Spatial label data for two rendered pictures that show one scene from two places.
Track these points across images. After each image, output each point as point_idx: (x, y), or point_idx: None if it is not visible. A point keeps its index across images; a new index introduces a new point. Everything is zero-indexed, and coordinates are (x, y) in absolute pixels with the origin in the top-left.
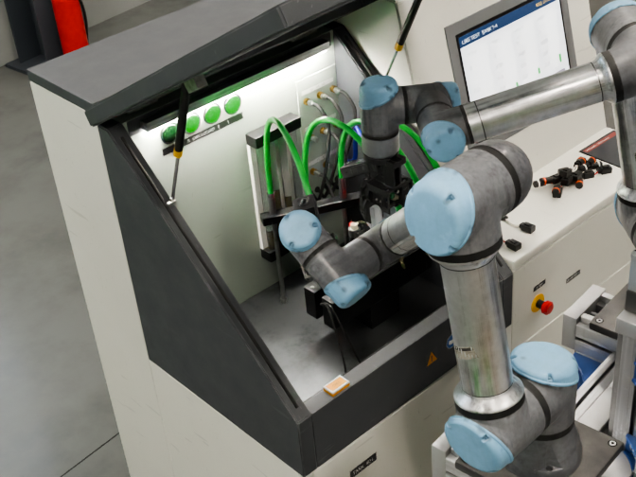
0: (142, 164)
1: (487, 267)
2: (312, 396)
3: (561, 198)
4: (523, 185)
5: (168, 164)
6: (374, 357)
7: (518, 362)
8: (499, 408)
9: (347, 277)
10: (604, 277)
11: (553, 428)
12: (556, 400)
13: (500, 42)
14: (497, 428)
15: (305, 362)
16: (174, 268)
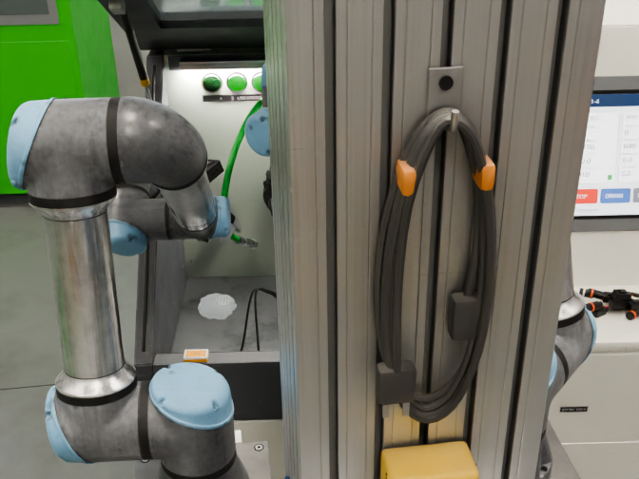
0: (156, 93)
1: (66, 225)
2: (174, 353)
3: (597, 318)
4: (124, 152)
5: (208, 111)
6: (255, 353)
7: (159, 373)
8: (67, 392)
9: (115, 222)
10: (634, 437)
11: (171, 465)
12: (164, 431)
13: (597, 121)
14: (65, 412)
15: (250, 339)
16: None
